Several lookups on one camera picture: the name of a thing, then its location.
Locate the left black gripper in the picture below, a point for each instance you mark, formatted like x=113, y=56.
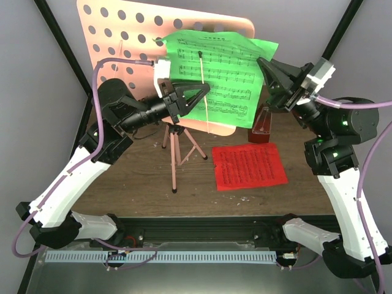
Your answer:
x=174, y=98

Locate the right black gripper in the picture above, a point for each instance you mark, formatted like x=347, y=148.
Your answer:
x=282, y=90

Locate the reddish-brown wooden metronome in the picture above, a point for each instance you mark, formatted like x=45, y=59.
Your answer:
x=261, y=129

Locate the green sheet music paper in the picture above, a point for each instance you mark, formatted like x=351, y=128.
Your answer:
x=227, y=62

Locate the pink music stand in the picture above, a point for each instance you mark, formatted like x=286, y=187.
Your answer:
x=120, y=36

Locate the red paper sheet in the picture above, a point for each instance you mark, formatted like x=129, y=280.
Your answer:
x=248, y=166

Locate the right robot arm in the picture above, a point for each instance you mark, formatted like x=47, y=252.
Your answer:
x=338, y=125

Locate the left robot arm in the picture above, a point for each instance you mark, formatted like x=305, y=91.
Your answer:
x=53, y=223

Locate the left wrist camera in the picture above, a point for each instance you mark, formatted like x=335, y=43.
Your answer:
x=161, y=71

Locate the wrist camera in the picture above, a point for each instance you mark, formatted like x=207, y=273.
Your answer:
x=315, y=80
x=161, y=71

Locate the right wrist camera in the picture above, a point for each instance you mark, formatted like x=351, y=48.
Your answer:
x=315, y=80

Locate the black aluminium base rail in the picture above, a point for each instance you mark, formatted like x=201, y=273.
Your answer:
x=262, y=231

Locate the white slotted cable duct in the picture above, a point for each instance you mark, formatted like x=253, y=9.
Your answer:
x=251, y=257

